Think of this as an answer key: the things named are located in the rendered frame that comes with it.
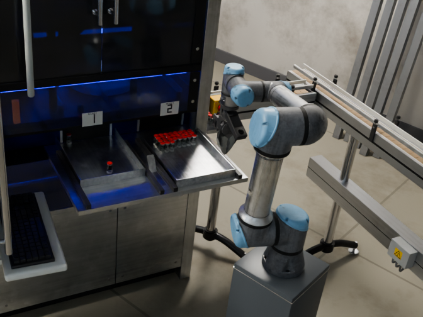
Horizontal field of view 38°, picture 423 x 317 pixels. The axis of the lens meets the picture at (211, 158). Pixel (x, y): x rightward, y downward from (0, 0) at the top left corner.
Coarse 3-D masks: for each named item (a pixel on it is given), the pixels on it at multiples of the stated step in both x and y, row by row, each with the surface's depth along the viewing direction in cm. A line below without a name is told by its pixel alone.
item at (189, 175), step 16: (208, 144) 262; (160, 160) 245; (176, 160) 252; (192, 160) 253; (208, 160) 255; (224, 160) 252; (176, 176) 242; (192, 176) 243; (208, 176) 240; (224, 176) 244
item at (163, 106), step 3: (171, 102) 260; (174, 102) 261; (177, 102) 261; (162, 105) 259; (165, 105) 259; (174, 105) 261; (177, 105) 262; (162, 108) 259; (165, 108) 260; (174, 108) 262; (177, 108) 263; (162, 111) 260; (165, 111) 261; (174, 111) 263; (177, 111) 264; (162, 114) 261; (165, 114) 262; (168, 114) 262
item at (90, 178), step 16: (64, 144) 254; (80, 144) 255; (96, 144) 256; (112, 144) 258; (80, 160) 244; (96, 160) 246; (112, 160) 247; (128, 160) 248; (80, 176) 235; (96, 176) 236; (112, 176) 233; (128, 176) 236
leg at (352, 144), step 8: (352, 136) 301; (352, 144) 303; (352, 152) 305; (344, 160) 309; (352, 160) 308; (344, 168) 311; (344, 176) 313; (336, 208) 323; (336, 216) 326; (328, 224) 330; (336, 224) 329; (328, 232) 332; (328, 240) 334
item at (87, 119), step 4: (96, 112) 245; (100, 112) 246; (84, 116) 244; (88, 116) 245; (92, 116) 245; (96, 116) 246; (100, 116) 247; (84, 120) 245; (88, 120) 246; (92, 120) 246; (96, 120) 247; (100, 120) 248; (84, 124) 246; (88, 124) 246; (92, 124) 247; (96, 124) 248; (100, 124) 249
